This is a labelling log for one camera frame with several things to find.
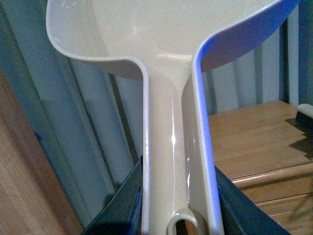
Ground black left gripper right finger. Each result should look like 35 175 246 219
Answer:
215 167 289 235

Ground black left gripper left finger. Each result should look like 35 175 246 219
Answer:
83 159 143 235

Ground beige plastic dustpan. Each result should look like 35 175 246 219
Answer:
46 0 298 235

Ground wooden nightstand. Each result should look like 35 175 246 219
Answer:
209 101 313 235

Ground wooden panel at left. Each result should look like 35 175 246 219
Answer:
0 73 83 235

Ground beige hand brush black bristles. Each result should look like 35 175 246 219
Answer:
294 103 313 137

